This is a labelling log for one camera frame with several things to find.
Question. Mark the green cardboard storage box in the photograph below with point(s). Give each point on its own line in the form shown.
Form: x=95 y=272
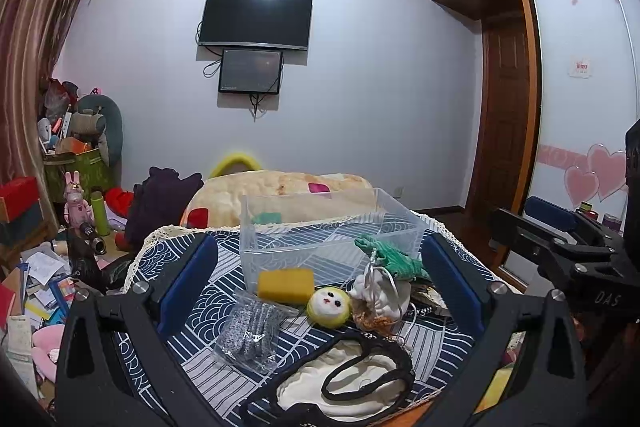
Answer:
x=94 y=173

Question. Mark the dark purple garment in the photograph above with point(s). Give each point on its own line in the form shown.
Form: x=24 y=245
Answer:
x=158 y=201

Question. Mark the red box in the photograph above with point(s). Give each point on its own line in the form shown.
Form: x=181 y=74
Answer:
x=16 y=197

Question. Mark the yellow sponge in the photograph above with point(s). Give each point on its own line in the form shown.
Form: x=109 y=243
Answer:
x=292 y=287

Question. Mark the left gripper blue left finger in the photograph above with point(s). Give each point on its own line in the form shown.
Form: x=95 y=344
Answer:
x=180 y=284

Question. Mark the green knitted cloth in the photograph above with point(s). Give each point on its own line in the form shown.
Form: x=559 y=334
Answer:
x=384 y=255

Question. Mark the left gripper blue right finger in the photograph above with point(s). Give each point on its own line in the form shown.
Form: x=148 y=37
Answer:
x=463 y=288

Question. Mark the striped brown curtain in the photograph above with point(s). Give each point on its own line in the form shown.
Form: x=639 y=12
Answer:
x=32 y=36

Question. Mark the clear plastic storage bin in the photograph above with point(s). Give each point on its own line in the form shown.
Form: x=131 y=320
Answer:
x=317 y=231

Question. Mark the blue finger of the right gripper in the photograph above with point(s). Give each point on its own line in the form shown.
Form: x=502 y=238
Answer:
x=557 y=217

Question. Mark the blue patterned tablecloth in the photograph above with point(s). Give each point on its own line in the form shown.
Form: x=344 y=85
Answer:
x=433 y=340

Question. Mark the silver scrubbers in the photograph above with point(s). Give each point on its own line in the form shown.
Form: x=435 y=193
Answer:
x=249 y=336

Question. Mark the white wardrobe door with hearts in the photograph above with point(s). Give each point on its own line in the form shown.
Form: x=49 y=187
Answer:
x=589 y=98

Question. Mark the green thermos bottle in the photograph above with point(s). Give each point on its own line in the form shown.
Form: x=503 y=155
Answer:
x=99 y=214

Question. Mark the black and white lace garment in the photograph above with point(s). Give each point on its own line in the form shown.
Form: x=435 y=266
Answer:
x=354 y=380

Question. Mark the pink rabbit plush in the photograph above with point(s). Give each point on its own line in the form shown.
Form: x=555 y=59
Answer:
x=77 y=210

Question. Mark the grey green plush pillow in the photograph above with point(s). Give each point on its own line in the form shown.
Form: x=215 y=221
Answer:
x=98 y=118

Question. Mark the yellow curved headrest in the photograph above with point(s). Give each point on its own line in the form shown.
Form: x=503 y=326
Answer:
x=233 y=163

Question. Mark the pink plush slipper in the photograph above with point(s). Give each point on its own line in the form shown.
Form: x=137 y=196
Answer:
x=46 y=345

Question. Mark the white drawstring pouch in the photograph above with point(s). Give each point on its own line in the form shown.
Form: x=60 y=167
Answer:
x=378 y=298

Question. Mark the yellow round plush toy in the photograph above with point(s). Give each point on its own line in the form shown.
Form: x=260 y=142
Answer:
x=329 y=307

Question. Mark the red plush item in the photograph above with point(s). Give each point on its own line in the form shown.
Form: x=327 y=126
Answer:
x=119 y=201

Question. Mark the small black wall monitor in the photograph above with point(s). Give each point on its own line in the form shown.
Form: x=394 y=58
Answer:
x=245 y=71

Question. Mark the large black wall television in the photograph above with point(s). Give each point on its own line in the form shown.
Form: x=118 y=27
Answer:
x=274 y=24

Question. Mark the wooden door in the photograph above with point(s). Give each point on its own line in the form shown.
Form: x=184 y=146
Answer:
x=509 y=115

